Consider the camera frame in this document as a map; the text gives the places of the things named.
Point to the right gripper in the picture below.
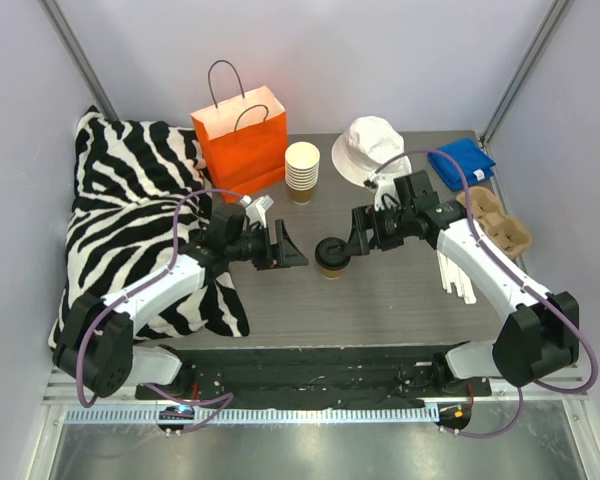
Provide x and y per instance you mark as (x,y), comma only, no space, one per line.
(368,228)

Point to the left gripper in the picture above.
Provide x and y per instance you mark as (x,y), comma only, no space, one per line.
(270,248)

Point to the black plastic cup lid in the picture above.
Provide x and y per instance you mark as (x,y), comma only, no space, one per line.
(330,253)

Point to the brown paper coffee cup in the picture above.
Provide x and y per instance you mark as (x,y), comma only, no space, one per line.
(332,271)

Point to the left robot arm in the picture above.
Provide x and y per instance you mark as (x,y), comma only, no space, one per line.
(96,346)

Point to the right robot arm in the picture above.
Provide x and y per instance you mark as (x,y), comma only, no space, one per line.
(538,336)

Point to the white wrapped straws bundle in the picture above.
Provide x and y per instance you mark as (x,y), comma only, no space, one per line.
(455,280)

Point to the stack of paper cups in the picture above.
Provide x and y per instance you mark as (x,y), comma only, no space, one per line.
(302,160)

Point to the white bucket hat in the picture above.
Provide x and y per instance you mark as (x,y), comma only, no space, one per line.
(367,144)

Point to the orange paper gift bag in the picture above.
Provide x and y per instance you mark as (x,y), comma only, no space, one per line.
(243,140)

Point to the blue folded cloth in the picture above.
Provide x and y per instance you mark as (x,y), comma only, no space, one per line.
(475,164)

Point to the brown cardboard cup carrier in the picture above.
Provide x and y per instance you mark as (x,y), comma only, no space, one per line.
(507,232)

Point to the zebra print pillow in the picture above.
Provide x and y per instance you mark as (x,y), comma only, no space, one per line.
(138,192)

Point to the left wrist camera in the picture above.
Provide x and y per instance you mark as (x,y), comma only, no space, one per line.
(256,209)

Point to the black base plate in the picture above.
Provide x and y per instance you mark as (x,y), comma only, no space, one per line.
(318,378)

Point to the aluminium rail frame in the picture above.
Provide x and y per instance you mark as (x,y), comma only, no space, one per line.
(123,408)

